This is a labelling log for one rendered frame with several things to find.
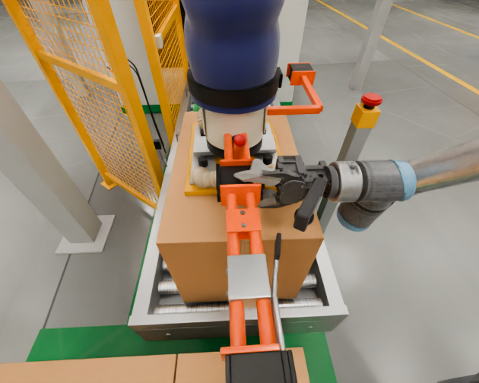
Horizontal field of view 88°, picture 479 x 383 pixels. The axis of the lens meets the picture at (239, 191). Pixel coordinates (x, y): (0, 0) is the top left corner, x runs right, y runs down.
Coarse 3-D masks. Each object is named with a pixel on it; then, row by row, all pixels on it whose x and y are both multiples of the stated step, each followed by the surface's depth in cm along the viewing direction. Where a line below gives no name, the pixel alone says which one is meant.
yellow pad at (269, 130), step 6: (270, 126) 87; (270, 132) 84; (276, 138) 82; (276, 144) 80; (252, 156) 76; (258, 156) 75; (264, 156) 71; (270, 156) 71; (276, 156) 75; (264, 162) 72; (270, 162) 72; (270, 186) 67
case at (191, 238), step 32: (288, 128) 90; (160, 224) 61; (192, 224) 61; (224, 224) 61; (288, 224) 61; (192, 256) 62; (224, 256) 63; (288, 256) 64; (192, 288) 77; (224, 288) 78; (288, 288) 80
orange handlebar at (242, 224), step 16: (304, 80) 85; (272, 112) 73; (288, 112) 73; (304, 112) 73; (224, 144) 61; (256, 208) 46; (240, 224) 44; (256, 224) 44; (256, 240) 42; (240, 304) 35; (256, 304) 36; (240, 320) 34; (272, 320) 34; (240, 336) 32; (272, 336) 32
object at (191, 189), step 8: (192, 128) 86; (192, 136) 83; (200, 136) 82; (192, 144) 80; (192, 152) 77; (192, 160) 74; (200, 160) 70; (208, 160) 74; (216, 160) 75; (192, 168) 71; (208, 168) 72; (192, 184) 68; (184, 192) 66; (192, 192) 66; (200, 192) 66; (208, 192) 67; (216, 192) 67
